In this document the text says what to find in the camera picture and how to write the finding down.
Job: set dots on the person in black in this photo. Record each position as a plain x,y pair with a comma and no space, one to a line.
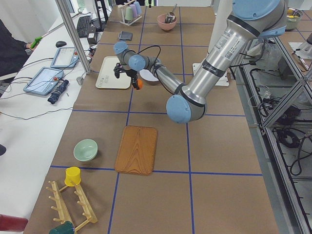
12,52

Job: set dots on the green handled tool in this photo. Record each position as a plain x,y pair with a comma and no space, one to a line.
35,42

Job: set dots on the purple cup on rack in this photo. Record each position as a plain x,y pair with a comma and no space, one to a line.
134,10

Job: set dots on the upper teach pendant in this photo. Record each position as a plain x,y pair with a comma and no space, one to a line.
65,57

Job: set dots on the light green bowl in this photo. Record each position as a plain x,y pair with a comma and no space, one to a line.
85,150

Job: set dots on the yellow cup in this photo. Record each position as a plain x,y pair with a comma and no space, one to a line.
72,176

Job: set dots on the red cup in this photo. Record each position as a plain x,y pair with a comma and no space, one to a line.
12,223

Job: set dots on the green cup on rack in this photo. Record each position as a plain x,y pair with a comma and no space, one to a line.
128,14

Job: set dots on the white plate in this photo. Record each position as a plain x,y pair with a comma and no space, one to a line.
149,78

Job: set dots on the pink bowl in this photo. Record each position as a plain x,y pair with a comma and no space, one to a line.
166,24

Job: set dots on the lower teach pendant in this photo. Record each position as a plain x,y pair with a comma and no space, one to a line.
44,81

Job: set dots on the blue cup on rack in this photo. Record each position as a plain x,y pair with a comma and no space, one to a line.
138,8

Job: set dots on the wooden tray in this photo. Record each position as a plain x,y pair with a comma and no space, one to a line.
136,154

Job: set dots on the black computer mouse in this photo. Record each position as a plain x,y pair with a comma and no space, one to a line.
60,44

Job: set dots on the black small box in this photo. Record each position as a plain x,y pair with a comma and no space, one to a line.
92,38

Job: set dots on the aluminium frame post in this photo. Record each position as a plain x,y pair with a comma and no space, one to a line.
71,29

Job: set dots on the black keyboard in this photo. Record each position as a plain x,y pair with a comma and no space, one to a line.
83,26

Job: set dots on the grey folded cloth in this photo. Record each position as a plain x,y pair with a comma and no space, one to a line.
125,36

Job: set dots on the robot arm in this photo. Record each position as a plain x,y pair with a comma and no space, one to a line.
248,20
131,63

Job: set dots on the white cup rack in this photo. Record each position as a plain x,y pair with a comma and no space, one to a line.
122,8

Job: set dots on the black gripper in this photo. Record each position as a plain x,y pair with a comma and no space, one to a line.
132,73

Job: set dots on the cream bear tray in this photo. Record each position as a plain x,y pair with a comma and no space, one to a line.
107,79

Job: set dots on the wooden mug rack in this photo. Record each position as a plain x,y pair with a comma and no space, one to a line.
71,205

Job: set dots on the folded dark blue umbrella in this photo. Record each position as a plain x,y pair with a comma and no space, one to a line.
59,90

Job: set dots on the orange mandarin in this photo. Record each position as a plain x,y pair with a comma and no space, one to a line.
139,84

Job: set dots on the small metal cup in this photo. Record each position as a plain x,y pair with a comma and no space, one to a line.
79,80

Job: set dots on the dark green cup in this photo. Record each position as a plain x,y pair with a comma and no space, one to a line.
66,228

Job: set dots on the metal scoop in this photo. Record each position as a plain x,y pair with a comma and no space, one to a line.
170,17

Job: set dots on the steel bowl with yellow content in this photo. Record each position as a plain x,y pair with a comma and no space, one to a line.
293,18

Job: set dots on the teach pendant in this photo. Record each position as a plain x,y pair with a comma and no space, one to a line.
44,81
65,57

